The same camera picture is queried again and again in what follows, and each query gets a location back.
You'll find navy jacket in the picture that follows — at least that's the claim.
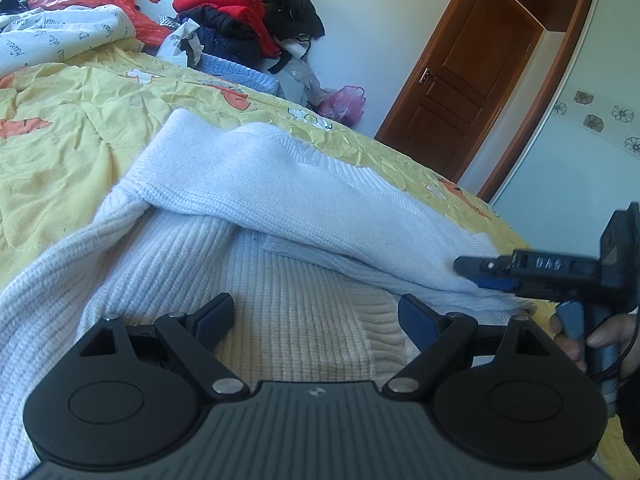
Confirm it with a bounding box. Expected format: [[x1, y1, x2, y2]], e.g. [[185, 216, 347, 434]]
[[179, 5, 264, 62]]

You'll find brown wooden door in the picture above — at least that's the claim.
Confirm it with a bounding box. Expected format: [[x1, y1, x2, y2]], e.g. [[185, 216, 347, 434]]
[[374, 0, 544, 182]]

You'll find light blue knitted cloth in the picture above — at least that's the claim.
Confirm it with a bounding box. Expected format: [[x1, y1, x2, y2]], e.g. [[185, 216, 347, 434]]
[[197, 53, 282, 97]]

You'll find pink plastic bag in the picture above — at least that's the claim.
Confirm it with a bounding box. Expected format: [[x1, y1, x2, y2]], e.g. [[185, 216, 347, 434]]
[[317, 85, 367, 127]]

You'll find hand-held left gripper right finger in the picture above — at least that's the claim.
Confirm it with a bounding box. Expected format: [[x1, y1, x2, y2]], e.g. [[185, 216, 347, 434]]
[[382, 293, 551, 401]]

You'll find wooden door frame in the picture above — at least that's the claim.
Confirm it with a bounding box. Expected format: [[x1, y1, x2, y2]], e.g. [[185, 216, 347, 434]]
[[476, 0, 602, 202]]

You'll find grey plastic bag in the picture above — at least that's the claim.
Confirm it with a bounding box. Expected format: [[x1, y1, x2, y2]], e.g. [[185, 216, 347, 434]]
[[270, 39, 332, 108]]

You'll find person's right hand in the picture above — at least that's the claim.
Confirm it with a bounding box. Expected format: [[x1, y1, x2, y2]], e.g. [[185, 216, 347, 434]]
[[549, 312, 640, 373]]

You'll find red jacket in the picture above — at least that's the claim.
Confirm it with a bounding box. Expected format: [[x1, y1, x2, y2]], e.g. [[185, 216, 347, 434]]
[[172, 0, 282, 59]]

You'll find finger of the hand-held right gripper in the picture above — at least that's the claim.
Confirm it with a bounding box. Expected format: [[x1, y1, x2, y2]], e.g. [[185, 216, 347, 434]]
[[452, 255, 519, 294]]

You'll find white knitted sweater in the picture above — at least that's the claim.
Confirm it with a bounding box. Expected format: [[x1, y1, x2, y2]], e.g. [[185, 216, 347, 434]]
[[0, 108, 538, 480]]

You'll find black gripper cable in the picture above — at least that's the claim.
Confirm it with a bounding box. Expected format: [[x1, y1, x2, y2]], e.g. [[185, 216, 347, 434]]
[[592, 305, 640, 403]]

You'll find yellow printed bed quilt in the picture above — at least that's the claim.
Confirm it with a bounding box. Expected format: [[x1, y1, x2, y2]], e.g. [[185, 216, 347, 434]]
[[0, 42, 640, 480]]

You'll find white printed blanket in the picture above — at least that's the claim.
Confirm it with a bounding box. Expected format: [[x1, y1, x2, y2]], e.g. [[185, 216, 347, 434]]
[[0, 4, 147, 79]]

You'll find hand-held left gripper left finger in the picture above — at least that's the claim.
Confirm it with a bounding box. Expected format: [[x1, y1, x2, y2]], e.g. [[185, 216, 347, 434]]
[[79, 292, 251, 401]]

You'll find white plastic bag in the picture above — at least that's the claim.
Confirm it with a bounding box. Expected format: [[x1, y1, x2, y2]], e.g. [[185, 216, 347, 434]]
[[156, 20, 207, 67]]

